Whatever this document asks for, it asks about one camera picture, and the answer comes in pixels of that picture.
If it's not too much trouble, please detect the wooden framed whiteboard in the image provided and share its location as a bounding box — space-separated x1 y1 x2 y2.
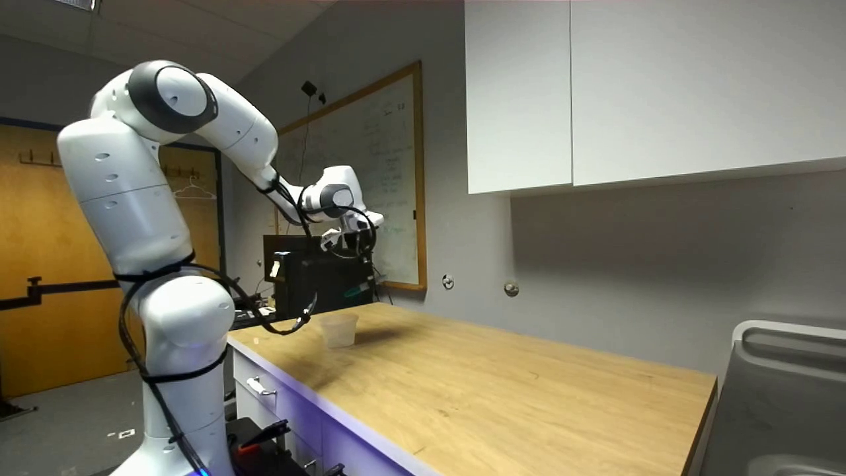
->
278 62 429 293

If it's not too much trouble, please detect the white wall cabinet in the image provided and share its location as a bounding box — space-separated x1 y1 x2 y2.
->
463 0 846 193

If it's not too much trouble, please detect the translucent plastic bowl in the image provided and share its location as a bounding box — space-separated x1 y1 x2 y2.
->
319 314 357 349

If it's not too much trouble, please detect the orange wooden door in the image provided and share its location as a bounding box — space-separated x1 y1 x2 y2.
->
0 125 223 399

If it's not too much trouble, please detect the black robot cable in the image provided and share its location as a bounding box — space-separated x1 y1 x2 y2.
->
117 174 381 476

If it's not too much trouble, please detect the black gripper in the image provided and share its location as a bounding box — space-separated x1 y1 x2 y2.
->
319 227 376 263

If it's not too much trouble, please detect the round metal wall fixture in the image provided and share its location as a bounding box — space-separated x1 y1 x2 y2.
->
438 273 454 290

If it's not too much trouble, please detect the small round wall fixture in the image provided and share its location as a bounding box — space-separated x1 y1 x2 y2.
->
503 280 520 298

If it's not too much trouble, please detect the black monitor box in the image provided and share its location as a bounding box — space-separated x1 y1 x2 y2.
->
264 235 372 317

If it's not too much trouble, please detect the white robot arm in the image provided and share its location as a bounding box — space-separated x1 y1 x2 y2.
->
59 62 381 476

